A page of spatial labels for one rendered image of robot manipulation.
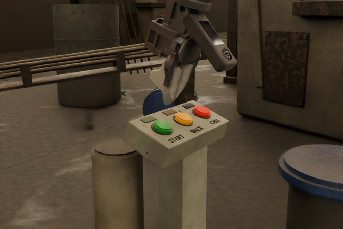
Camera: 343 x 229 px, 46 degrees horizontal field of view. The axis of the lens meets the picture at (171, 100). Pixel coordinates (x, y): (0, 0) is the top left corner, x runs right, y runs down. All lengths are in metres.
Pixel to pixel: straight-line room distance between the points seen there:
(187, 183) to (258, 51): 2.19
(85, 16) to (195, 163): 2.69
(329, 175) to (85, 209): 1.08
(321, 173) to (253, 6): 2.05
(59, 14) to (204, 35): 2.92
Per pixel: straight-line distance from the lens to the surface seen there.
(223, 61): 0.68
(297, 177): 1.09
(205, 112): 0.91
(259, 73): 2.99
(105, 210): 0.97
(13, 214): 1.85
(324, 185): 1.07
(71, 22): 3.48
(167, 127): 0.80
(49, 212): 1.82
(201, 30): 0.70
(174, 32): 0.72
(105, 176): 0.93
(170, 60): 0.72
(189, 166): 0.86
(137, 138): 0.80
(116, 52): 1.10
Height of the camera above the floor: 0.84
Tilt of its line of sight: 13 degrees down
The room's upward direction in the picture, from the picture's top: straight up
